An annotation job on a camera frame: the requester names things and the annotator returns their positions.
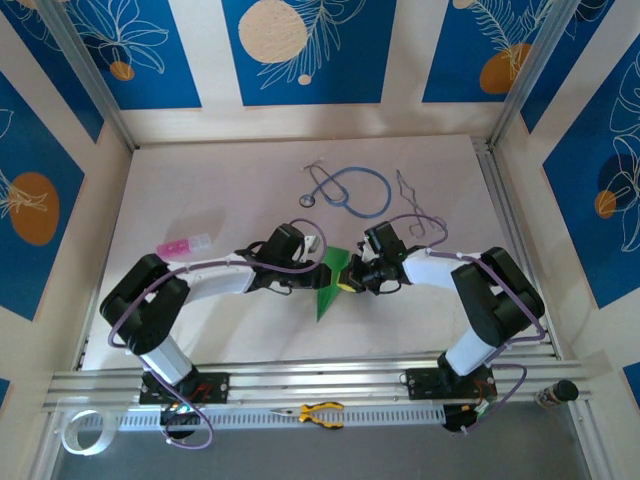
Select green paper sheet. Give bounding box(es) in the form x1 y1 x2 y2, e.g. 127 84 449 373
315 246 351 325

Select blue stethoscope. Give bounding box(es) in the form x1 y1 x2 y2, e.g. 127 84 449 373
298 158 393 220

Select yellow black pliers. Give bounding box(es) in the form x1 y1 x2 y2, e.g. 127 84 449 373
269 401 346 430

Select clear tape roll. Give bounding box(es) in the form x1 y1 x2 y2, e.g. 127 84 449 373
62 409 115 456

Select bent silver wire tool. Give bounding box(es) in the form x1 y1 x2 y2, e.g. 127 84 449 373
396 169 448 237

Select aluminium rail frame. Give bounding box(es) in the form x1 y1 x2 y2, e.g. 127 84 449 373
42 349 596 416

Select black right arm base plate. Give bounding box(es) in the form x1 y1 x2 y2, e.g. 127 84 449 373
405 367 498 401

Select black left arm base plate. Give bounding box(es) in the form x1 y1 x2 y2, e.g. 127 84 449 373
138 370 231 406

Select white slotted cable duct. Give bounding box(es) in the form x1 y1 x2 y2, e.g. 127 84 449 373
79 403 446 431

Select aluminium side rail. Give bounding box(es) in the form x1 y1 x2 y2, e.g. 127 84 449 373
472 137 560 359

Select black controller board with wires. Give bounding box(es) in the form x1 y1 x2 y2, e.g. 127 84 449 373
159 402 204 430
443 399 496 434

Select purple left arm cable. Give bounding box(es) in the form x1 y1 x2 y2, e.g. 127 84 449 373
108 218 329 450

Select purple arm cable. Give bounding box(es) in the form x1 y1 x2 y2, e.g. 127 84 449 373
108 218 329 450
387 214 546 435

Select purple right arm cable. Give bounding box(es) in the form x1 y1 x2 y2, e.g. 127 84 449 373
387 214 546 435

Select aluminium corner post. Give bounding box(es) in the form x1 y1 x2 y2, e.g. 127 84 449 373
34 0 139 151
489 0 576 146

